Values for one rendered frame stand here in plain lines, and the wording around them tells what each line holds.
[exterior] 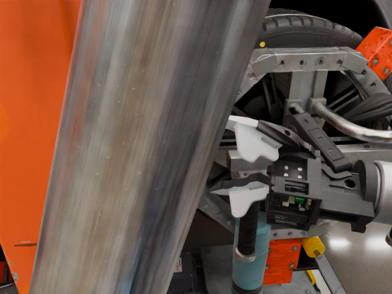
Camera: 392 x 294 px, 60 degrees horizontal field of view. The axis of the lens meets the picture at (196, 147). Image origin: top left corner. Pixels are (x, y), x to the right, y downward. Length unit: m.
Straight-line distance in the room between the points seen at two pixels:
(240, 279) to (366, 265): 1.07
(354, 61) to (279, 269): 0.64
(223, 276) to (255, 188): 0.94
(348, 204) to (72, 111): 0.33
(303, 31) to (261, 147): 0.51
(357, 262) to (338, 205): 1.52
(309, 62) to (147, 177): 0.68
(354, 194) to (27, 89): 0.41
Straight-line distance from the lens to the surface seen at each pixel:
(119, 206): 0.16
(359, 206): 0.42
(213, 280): 1.39
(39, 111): 0.47
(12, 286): 1.13
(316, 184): 0.40
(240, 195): 0.49
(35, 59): 0.45
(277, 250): 1.07
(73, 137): 0.16
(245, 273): 0.93
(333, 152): 0.46
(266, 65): 0.77
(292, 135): 0.42
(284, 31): 0.86
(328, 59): 0.82
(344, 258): 1.92
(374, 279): 1.88
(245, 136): 0.39
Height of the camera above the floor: 1.29
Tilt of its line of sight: 29 degrees down
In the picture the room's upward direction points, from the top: straight up
